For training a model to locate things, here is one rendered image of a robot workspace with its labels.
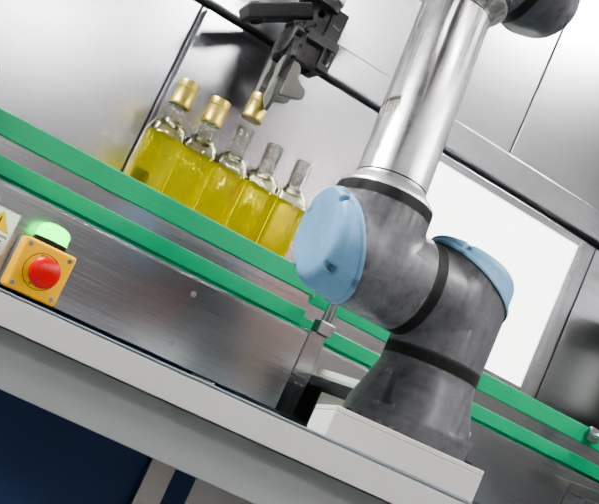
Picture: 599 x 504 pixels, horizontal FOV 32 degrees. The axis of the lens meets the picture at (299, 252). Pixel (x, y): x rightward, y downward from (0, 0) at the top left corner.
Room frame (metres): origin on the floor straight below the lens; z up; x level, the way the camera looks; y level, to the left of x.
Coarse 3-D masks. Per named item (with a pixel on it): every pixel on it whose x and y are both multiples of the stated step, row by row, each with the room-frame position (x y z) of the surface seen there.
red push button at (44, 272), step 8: (32, 264) 1.31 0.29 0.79; (40, 264) 1.31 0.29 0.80; (48, 264) 1.31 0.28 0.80; (56, 264) 1.32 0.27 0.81; (32, 272) 1.31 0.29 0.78; (40, 272) 1.31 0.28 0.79; (48, 272) 1.31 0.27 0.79; (56, 272) 1.32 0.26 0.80; (32, 280) 1.31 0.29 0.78; (40, 280) 1.31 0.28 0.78; (48, 280) 1.31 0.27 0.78; (56, 280) 1.32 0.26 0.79
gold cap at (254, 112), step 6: (252, 96) 1.63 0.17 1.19; (258, 96) 1.62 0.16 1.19; (252, 102) 1.62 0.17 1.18; (258, 102) 1.62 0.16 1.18; (246, 108) 1.63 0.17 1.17; (252, 108) 1.62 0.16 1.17; (258, 108) 1.62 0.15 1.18; (246, 114) 1.62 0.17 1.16; (252, 114) 1.62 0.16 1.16; (258, 114) 1.62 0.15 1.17; (264, 114) 1.63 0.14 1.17; (246, 120) 1.65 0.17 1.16; (252, 120) 1.65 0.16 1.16; (258, 120) 1.63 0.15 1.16
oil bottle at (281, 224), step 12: (288, 192) 1.65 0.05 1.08; (300, 192) 1.67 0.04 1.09; (276, 204) 1.65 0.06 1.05; (288, 204) 1.65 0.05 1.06; (300, 204) 1.66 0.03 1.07; (276, 216) 1.65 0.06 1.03; (288, 216) 1.66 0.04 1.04; (300, 216) 1.67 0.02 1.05; (264, 228) 1.65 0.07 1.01; (276, 228) 1.65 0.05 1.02; (288, 228) 1.66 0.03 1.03; (264, 240) 1.65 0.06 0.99; (276, 240) 1.66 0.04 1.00; (288, 240) 1.66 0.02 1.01; (276, 252) 1.66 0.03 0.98
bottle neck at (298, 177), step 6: (300, 162) 1.67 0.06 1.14; (306, 162) 1.67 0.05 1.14; (294, 168) 1.68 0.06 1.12; (300, 168) 1.67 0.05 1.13; (306, 168) 1.67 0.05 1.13; (294, 174) 1.67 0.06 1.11; (300, 174) 1.67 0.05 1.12; (306, 174) 1.67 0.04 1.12; (288, 180) 1.68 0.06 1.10; (294, 180) 1.67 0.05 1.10; (300, 180) 1.67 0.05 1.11; (306, 180) 1.68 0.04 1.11; (294, 186) 1.67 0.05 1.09; (300, 186) 1.67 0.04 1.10
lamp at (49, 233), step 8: (48, 224) 1.36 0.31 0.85; (40, 232) 1.35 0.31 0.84; (48, 232) 1.35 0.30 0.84; (56, 232) 1.35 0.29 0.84; (64, 232) 1.36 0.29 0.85; (40, 240) 1.35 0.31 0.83; (48, 240) 1.35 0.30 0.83; (56, 240) 1.35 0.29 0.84; (64, 240) 1.36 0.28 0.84; (56, 248) 1.35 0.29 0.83; (64, 248) 1.36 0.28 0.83
